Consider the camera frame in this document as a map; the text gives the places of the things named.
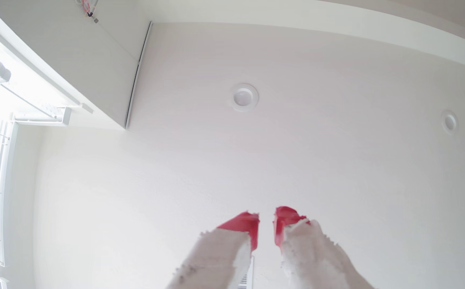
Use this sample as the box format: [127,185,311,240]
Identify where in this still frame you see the round recessed ceiling light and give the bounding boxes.
[229,83,259,112]
[441,111,459,134]

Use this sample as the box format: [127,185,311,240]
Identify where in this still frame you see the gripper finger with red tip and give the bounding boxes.
[166,211,260,289]
[273,206,375,289]

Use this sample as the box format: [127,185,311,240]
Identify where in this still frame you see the hanging red wires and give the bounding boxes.
[81,0,100,24]

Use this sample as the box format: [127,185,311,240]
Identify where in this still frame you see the white air vent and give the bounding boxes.
[238,256,255,289]

